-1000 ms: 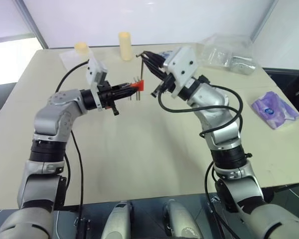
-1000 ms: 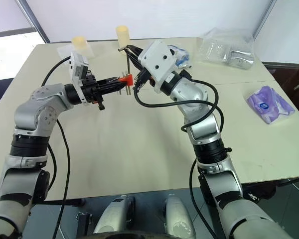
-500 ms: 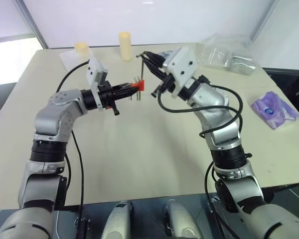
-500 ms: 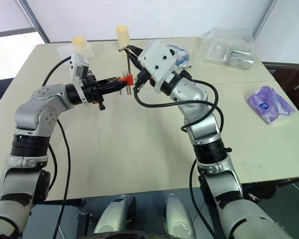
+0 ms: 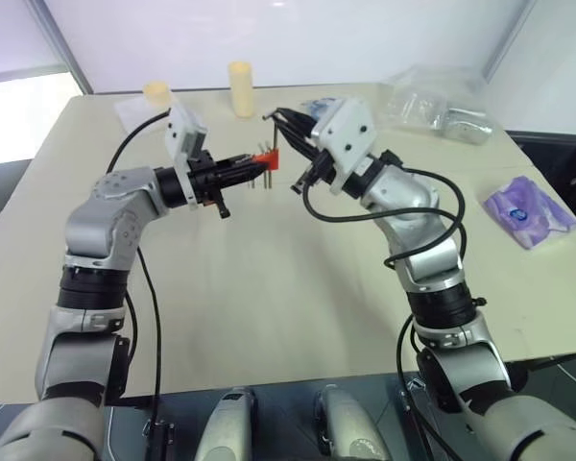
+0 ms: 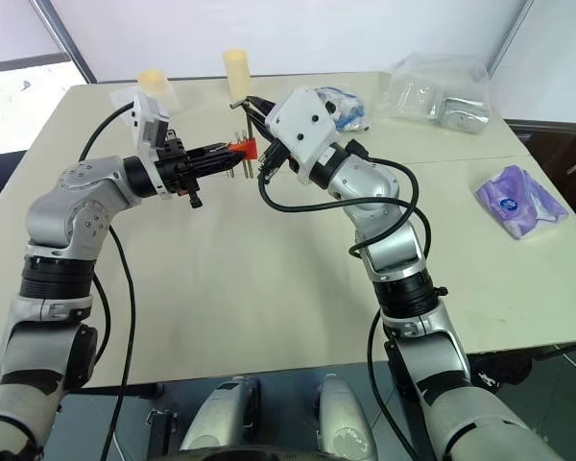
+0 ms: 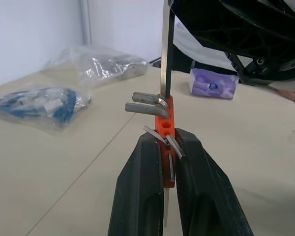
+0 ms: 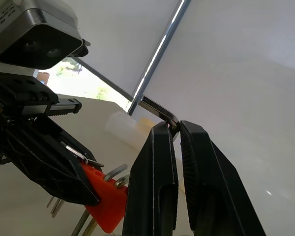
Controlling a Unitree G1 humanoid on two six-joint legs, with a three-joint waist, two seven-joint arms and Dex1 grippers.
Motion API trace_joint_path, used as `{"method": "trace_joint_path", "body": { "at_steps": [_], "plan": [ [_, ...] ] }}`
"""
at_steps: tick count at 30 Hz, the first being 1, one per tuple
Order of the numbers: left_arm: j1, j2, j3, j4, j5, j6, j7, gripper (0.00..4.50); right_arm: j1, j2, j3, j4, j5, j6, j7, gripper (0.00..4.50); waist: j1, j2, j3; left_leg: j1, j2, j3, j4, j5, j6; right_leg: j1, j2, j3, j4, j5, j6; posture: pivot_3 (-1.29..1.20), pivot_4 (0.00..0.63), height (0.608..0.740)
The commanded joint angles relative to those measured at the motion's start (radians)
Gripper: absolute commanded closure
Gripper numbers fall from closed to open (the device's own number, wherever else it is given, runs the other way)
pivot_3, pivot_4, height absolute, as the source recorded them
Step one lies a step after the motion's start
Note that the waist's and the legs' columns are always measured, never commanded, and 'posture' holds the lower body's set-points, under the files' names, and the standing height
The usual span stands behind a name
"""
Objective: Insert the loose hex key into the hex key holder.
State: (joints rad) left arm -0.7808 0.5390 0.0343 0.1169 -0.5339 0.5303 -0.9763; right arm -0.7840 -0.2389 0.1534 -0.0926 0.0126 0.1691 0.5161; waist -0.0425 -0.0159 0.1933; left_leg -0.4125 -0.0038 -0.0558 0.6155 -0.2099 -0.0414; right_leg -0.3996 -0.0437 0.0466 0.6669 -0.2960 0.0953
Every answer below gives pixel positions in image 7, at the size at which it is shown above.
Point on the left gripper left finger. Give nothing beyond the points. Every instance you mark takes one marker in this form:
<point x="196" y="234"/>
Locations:
<point x="137" y="191"/>

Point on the purple tissue pack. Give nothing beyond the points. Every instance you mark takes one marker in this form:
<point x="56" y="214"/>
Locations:
<point x="211" y="86"/>

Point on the large clear plastic bag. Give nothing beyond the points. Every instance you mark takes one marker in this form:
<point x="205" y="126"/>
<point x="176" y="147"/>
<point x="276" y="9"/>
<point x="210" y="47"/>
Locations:
<point x="132" y="66"/>

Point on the orange hex key holder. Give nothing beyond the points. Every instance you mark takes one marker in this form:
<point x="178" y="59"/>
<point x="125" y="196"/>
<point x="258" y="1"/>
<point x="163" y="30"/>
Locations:
<point x="158" y="123"/>

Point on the metal allen key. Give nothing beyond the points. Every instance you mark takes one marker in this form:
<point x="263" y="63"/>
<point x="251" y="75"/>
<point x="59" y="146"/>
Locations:
<point x="166" y="49"/>

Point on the pale grey wall post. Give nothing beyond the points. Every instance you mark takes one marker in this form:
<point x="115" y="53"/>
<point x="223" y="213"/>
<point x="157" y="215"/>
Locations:
<point x="86" y="22"/>

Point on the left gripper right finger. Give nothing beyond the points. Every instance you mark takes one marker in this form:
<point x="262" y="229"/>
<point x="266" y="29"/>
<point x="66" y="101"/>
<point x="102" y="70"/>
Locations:
<point x="206" y="196"/>

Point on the bent silver hex keys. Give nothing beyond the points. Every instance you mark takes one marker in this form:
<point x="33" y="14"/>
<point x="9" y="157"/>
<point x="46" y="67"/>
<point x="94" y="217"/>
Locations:
<point x="142" y="108"/>

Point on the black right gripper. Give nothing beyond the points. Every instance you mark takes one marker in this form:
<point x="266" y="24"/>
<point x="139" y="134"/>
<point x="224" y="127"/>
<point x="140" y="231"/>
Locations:
<point x="280" y="72"/>

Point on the bent grey metal rod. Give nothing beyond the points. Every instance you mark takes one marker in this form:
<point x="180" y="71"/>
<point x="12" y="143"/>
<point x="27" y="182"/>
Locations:
<point x="147" y="97"/>

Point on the small clear plastic bag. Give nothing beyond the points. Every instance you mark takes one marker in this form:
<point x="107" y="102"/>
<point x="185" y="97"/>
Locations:
<point x="93" y="64"/>

